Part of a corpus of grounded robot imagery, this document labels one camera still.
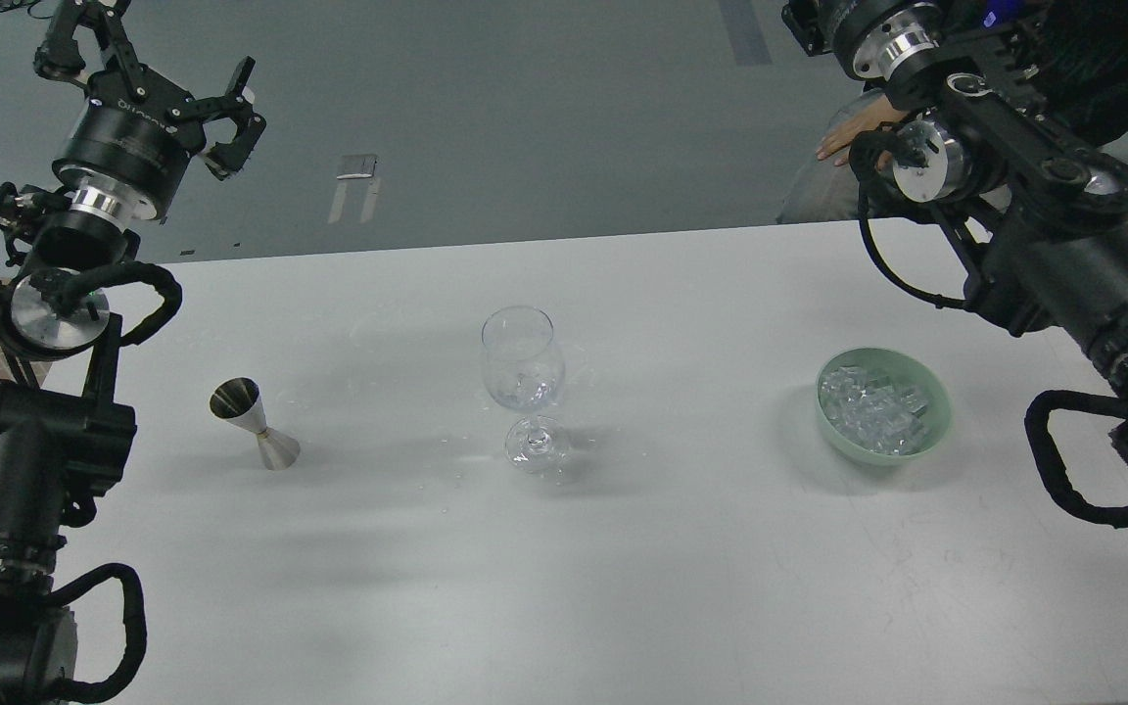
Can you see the clear wine glass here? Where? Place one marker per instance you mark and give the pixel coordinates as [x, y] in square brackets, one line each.
[523, 370]

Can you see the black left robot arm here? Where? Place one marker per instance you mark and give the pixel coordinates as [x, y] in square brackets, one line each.
[73, 293]

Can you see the green bowl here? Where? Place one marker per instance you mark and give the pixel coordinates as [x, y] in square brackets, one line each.
[905, 368]

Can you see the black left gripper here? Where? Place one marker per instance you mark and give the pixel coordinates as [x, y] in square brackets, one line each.
[128, 157]

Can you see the steel double jigger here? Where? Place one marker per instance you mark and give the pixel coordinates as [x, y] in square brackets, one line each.
[239, 401]

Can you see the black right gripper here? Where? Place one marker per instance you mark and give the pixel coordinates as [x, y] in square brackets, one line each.
[869, 39]

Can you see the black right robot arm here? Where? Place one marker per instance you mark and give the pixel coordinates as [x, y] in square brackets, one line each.
[1000, 112]

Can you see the person in black shirt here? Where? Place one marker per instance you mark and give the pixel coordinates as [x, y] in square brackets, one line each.
[1080, 63]

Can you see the clear ice cubes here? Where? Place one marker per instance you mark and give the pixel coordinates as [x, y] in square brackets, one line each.
[873, 410]

